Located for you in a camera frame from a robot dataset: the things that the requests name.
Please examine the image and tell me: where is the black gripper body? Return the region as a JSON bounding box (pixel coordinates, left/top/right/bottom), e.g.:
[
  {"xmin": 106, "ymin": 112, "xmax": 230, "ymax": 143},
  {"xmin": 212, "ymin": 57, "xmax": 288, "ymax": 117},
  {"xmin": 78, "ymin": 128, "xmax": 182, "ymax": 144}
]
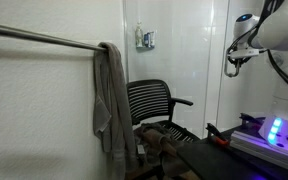
[{"xmin": 227, "ymin": 54, "xmax": 254, "ymax": 67}]

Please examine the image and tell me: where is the metal door handle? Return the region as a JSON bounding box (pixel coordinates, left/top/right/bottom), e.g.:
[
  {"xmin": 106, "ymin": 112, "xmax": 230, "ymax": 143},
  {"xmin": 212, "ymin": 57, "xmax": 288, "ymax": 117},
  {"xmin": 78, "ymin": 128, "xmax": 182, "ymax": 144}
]
[{"xmin": 223, "ymin": 54, "xmax": 242, "ymax": 79}]

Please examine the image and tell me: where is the glass shower door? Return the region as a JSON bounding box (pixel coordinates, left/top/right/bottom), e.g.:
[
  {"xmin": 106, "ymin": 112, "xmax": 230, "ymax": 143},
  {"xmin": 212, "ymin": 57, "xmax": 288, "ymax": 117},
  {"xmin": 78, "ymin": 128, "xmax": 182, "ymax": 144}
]
[{"xmin": 215, "ymin": 0, "xmax": 276, "ymax": 132}]

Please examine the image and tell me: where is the dark blue clamp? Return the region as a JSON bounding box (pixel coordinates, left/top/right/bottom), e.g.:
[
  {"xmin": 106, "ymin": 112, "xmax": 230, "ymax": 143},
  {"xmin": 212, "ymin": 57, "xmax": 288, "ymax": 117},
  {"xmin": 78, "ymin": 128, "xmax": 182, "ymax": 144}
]
[{"xmin": 239, "ymin": 112, "xmax": 266, "ymax": 130}]

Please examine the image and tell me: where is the fixed glass shower panel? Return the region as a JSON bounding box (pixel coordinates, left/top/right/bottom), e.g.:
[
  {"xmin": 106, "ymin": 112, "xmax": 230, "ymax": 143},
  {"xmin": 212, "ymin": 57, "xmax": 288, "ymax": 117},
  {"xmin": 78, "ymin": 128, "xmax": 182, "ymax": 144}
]
[{"xmin": 123, "ymin": 0, "xmax": 216, "ymax": 139}]

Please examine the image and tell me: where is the black orange clamp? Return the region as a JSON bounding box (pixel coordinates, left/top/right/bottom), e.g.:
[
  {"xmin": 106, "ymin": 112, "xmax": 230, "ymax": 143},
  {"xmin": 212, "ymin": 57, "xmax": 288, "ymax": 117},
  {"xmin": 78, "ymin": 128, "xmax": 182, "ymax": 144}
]
[{"xmin": 205, "ymin": 122, "xmax": 231, "ymax": 148}]

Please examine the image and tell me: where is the white tube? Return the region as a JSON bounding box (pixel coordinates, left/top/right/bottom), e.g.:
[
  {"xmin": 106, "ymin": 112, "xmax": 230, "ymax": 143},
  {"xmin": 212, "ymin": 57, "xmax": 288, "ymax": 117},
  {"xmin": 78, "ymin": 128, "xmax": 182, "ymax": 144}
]
[{"xmin": 148, "ymin": 31, "xmax": 156, "ymax": 48}]

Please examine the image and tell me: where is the small shower shelf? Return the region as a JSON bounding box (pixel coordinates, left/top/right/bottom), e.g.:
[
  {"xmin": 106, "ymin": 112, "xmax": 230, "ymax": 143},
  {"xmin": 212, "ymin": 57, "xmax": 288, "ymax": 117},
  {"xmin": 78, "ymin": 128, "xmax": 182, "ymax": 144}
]
[{"xmin": 135, "ymin": 45, "xmax": 156, "ymax": 51}]

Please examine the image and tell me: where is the blue tube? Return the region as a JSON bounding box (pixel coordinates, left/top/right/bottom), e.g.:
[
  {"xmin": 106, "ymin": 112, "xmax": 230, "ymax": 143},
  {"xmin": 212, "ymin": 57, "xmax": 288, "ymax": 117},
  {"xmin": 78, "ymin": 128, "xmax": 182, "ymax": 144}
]
[{"xmin": 143, "ymin": 32, "xmax": 151, "ymax": 48}]

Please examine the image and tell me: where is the black mesh office chair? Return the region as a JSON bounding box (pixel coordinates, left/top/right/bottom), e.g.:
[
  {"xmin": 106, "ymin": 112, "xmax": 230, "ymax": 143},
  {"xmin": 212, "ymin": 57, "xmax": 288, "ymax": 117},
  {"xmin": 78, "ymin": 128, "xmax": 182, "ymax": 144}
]
[{"xmin": 125, "ymin": 78, "xmax": 202, "ymax": 180}]

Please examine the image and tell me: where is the brown crumpled cloth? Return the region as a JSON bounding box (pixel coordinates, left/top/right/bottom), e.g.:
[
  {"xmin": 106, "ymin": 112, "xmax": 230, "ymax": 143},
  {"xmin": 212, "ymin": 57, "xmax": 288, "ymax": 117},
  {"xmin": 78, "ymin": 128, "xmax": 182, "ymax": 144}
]
[{"xmin": 132, "ymin": 122, "xmax": 192, "ymax": 178}]

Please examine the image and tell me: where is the grey hanging towel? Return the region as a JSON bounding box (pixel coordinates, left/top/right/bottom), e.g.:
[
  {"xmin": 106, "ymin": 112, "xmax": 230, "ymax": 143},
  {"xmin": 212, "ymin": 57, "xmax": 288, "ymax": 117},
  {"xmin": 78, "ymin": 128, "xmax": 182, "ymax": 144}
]
[{"xmin": 92, "ymin": 41, "xmax": 140, "ymax": 180}]

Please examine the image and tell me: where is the metal towel bar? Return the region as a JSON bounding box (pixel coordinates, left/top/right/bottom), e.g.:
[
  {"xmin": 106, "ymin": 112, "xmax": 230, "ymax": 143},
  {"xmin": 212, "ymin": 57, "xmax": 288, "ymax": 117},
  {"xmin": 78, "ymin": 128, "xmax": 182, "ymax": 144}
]
[{"xmin": 0, "ymin": 21, "xmax": 108, "ymax": 53}]

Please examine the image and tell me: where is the wrist camera on plate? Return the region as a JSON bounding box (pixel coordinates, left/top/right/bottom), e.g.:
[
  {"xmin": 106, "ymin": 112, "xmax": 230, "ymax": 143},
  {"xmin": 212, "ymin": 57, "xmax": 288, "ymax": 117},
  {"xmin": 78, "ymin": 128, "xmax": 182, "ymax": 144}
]
[{"xmin": 228, "ymin": 47, "xmax": 269, "ymax": 61}]

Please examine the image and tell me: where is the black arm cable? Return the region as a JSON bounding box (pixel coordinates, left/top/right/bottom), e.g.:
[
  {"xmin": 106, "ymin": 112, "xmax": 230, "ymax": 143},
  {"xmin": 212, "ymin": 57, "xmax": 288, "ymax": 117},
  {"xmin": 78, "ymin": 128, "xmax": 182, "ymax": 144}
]
[{"xmin": 225, "ymin": 0, "xmax": 288, "ymax": 100}]

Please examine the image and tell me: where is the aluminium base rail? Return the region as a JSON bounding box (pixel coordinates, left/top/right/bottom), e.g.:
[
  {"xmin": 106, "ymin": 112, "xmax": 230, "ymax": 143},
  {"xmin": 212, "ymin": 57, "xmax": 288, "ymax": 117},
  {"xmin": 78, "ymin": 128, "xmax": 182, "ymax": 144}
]
[{"xmin": 229, "ymin": 129, "xmax": 288, "ymax": 177}]

